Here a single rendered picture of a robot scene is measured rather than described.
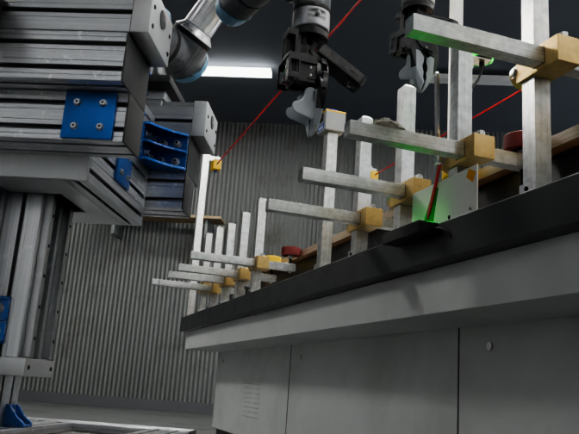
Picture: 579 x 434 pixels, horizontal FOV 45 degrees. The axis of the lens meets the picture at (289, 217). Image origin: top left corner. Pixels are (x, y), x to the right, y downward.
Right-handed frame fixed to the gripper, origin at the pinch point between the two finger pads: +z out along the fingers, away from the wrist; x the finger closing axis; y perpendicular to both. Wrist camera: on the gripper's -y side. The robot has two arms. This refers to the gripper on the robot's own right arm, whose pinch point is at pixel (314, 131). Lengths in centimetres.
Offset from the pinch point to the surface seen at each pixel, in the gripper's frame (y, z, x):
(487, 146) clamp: -35.6, -1.7, 4.9
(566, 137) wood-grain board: -52, -6, 9
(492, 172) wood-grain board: -52, -5, -17
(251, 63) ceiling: -115, -266, -515
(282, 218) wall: -205, -147, -655
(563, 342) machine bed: -55, 36, 3
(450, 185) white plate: -32.6, 4.7, -3.9
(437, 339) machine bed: -55, 33, -46
